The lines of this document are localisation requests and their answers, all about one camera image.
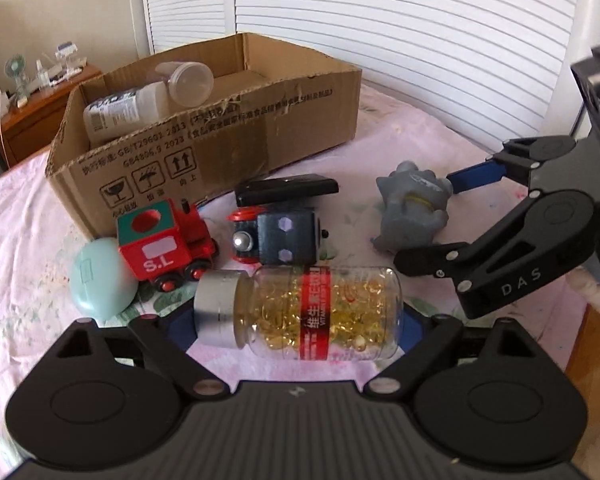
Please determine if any white louvered closet door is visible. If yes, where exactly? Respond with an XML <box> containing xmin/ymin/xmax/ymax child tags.
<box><xmin>232</xmin><ymin>0</ymin><xmax>588</xmax><ymax>161</ymax></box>
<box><xmin>140</xmin><ymin>0</ymin><xmax>236</xmax><ymax>56</ymax></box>

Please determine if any clear plastic jar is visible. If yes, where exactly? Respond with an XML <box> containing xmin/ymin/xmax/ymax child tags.
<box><xmin>152</xmin><ymin>61</ymin><xmax>214</xmax><ymax>107</ymax></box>

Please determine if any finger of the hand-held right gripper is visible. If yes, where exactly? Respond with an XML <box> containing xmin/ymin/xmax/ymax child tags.
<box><xmin>394</xmin><ymin>187</ymin><xmax>598</xmax><ymax>321</ymax></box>
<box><xmin>446</xmin><ymin>136</ymin><xmax>578</xmax><ymax>196</ymax></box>

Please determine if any black phone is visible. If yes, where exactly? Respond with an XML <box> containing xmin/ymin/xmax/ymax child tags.
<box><xmin>234</xmin><ymin>174</ymin><xmax>340</xmax><ymax>209</ymax></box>

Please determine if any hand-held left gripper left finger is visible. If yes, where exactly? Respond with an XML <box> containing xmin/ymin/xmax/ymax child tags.
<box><xmin>30</xmin><ymin>310</ymin><xmax>226</xmax><ymax>402</ymax></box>

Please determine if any dark cube toy car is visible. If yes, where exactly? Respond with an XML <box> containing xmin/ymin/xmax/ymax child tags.
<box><xmin>226</xmin><ymin>205</ymin><xmax>328</xmax><ymax>266</ymax></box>

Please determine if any white bottle with green label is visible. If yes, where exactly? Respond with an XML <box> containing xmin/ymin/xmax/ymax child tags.
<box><xmin>83</xmin><ymin>82</ymin><xmax>173</xmax><ymax>146</ymax></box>

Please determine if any pink floral tablecloth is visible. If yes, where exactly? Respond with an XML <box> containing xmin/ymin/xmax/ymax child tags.
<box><xmin>0</xmin><ymin>82</ymin><xmax>588</xmax><ymax>461</ymax></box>

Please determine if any grey toy figure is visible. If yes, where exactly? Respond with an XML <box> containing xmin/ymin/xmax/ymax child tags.
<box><xmin>372</xmin><ymin>161</ymin><xmax>454</xmax><ymax>253</ymax></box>

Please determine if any red toy train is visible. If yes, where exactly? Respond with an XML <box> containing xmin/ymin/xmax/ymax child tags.
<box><xmin>117</xmin><ymin>199</ymin><xmax>221</xmax><ymax>293</ymax></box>

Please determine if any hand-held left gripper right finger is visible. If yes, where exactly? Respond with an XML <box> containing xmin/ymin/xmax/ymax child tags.
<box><xmin>362</xmin><ymin>305</ymin><xmax>567</xmax><ymax>402</ymax></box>

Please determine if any mint green oval case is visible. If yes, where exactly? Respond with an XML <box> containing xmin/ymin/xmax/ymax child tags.
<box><xmin>71</xmin><ymin>237</ymin><xmax>140</xmax><ymax>319</ymax></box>

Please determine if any wooden nightstand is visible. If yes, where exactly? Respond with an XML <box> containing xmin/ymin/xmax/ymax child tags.
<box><xmin>0</xmin><ymin>62</ymin><xmax>103</xmax><ymax>168</ymax></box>

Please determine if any small green desk fan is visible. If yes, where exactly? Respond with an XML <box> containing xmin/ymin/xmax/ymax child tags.
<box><xmin>5</xmin><ymin>55</ymin><xmax>28</xmax><ymax>98</ymax></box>

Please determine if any clear capsule bottle silver cap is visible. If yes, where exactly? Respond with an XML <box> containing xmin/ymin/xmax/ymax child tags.
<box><xmin>194</xmin><ymin>265</ymin><xmax>405</xmax><ymax>362</ymax></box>

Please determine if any person's right hand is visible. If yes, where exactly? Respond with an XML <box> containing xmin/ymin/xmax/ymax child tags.
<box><xmin>567</xmin><ymin>266</ymin><xmax>600</xmax><ymax>318</ymax></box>

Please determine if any brown cardboard box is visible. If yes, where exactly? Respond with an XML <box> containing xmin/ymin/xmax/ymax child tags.
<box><xmin>45</xmin><ymin>32</ymin><xmax>363</xmax><ymax>241</ymax></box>

